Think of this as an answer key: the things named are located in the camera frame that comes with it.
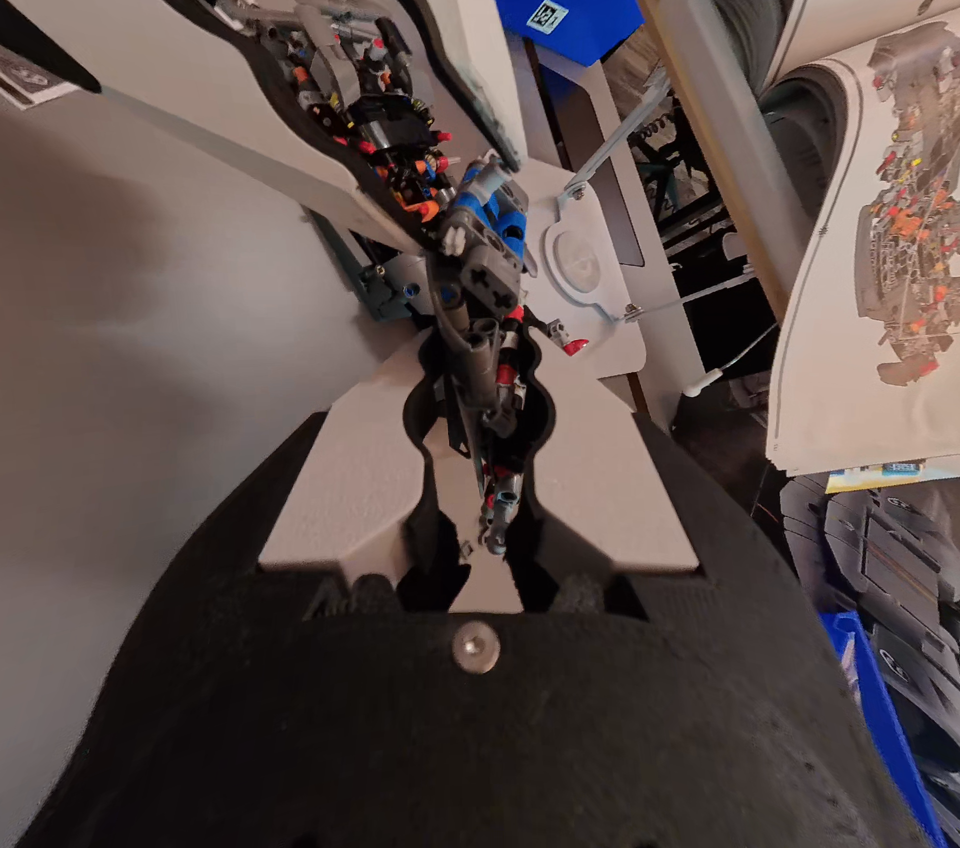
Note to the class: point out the black lego subassembly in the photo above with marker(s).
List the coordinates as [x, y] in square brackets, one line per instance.
[487, 286]

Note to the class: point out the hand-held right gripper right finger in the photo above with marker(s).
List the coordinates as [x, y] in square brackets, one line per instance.
[607, 488]

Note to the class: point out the blue plastic bin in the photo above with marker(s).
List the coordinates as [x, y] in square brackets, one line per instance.
[870, 698]

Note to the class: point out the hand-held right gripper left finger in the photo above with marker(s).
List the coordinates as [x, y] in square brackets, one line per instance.
[352, 481]

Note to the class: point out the dark lego set box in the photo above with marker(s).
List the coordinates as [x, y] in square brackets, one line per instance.
[885, 548]

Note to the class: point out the white book stand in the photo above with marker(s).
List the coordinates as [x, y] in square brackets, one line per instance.
[592, 338]

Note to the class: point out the grey orange lego car model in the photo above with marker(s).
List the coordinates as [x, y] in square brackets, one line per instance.
[382, 136]

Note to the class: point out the lego instruction booklet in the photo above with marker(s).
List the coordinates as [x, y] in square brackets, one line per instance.
[810, 368]

